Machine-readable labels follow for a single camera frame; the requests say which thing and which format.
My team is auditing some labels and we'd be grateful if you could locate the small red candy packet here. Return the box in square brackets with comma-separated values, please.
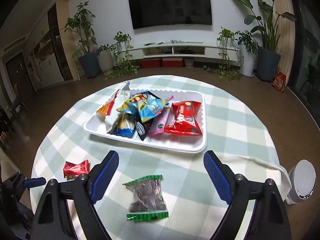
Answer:
[63, 160, 89, 179]

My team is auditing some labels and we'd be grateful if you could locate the blue roll cake packet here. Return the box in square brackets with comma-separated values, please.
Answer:
[109, 113, 135, 138]

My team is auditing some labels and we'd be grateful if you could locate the green clear raisin packet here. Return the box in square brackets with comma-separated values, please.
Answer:
[123, 174, 169, 222]

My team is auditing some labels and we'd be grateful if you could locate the black snack packet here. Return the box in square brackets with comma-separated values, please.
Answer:
[135, 120, 148, 141]

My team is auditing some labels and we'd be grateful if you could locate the orange wafer snack packet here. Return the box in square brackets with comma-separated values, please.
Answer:
[96, 101, 112, 121]

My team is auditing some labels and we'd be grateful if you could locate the red snack packet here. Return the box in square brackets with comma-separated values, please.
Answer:
[164, 101, 202, 136]

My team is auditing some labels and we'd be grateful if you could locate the pink cartoon snack packet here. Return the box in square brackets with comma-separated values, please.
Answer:
[148, 96, 174, 137]

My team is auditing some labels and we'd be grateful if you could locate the white pouch snack bag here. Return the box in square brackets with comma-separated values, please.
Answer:
[105, 81, 130, 133]

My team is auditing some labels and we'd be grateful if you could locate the colourful cartoon snack bag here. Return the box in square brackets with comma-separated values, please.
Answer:
[117, 93, 167, 123]

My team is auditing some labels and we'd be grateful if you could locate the white plastic tray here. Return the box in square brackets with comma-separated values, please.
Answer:
[84, 86, 207, 154]

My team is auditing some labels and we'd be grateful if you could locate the green checked tablecloth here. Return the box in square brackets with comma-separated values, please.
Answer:
[31, 75, 291, 239]

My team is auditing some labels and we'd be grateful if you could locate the white cylindrical appliance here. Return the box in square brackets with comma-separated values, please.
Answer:
[285, 159, 316, 205]

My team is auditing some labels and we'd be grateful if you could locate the trailing vine plant right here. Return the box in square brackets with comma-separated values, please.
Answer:
[203, 27, 244, 81]

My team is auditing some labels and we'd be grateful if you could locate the trailing vine plant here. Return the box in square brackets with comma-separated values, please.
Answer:
[203, 27, 244, 81]
[105, 31, 137, 79]

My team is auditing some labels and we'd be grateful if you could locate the red box on floor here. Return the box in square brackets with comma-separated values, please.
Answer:
[272, 72, 286, 93]

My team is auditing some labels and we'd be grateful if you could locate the trailing vine plant left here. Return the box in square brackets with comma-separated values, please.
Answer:
[105, 31, 137, 79]

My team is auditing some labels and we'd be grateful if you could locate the plant in white ribbed pot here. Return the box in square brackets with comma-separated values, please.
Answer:
[97, 44, 114, 76]

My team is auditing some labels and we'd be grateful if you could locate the red storage box left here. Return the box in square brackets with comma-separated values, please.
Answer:
[140, 58, 162, 68]

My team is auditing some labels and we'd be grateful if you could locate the red storage box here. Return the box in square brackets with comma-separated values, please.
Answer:
[140, 58, 162, 68]
[162, 57, 184, 68]

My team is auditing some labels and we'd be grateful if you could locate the tall plant dark pot right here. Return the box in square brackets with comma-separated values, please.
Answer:
[235, 0, 297, 82]

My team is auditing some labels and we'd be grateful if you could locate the tall plant dark pot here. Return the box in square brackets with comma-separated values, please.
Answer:
[235, 0, 297, 82]
[64, 1, 101, 79]

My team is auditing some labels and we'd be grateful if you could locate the red storage box right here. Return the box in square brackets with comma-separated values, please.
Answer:
[162, 57, 184, 68]

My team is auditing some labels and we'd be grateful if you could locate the plant in white pot right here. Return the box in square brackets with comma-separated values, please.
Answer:
[235, 30, 259, 78]

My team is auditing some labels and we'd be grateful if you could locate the white tv cabinet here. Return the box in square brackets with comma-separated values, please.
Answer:
[130, 42, 240, 66]

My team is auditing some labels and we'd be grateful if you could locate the tall plant dark pot left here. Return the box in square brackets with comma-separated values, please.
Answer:
[64, 1, 101, 79]

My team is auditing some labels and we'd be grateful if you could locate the wall mounted television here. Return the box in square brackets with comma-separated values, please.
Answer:
[128, 0, 212, 29]

